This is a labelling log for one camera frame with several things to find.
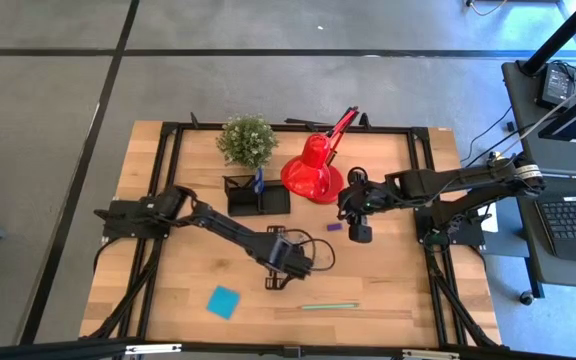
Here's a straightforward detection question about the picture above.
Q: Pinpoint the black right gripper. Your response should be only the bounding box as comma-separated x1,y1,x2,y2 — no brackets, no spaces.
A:
337,181,390,245

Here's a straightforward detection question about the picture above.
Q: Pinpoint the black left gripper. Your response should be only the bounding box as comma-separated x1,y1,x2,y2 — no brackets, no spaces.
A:
255,225,315,292

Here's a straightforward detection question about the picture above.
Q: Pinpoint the black mesh desk organizer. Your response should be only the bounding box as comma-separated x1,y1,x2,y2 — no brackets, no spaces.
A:
222,173,293,218

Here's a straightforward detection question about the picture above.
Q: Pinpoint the blue sticky note pad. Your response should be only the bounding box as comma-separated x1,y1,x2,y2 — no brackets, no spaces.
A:
205,284,242,322

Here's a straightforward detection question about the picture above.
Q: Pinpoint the red desk lamp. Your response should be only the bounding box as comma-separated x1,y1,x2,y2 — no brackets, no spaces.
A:
280,105,361,206

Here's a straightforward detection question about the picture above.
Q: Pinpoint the potted plant with white flowers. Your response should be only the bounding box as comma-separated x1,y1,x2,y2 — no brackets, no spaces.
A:
215,113,280,172

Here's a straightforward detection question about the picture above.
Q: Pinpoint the dark grey side desk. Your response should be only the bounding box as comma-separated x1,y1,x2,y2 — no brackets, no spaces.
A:
500,59,576,292

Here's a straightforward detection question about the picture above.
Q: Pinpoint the black device box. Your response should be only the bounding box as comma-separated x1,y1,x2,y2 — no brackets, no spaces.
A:
537,63,576,110

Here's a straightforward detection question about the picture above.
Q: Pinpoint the black pole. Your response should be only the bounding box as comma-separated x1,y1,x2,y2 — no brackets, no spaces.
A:
519,0,576,77

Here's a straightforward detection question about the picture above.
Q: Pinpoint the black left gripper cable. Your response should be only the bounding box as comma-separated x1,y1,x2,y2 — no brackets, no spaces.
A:
287,228,337,273

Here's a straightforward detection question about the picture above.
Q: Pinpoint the black metal table frame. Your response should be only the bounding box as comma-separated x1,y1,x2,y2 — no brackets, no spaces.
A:
0,110,576,360

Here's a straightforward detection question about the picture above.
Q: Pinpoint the black floor cable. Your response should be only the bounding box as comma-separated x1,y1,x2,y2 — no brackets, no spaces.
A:
459,103,525,169

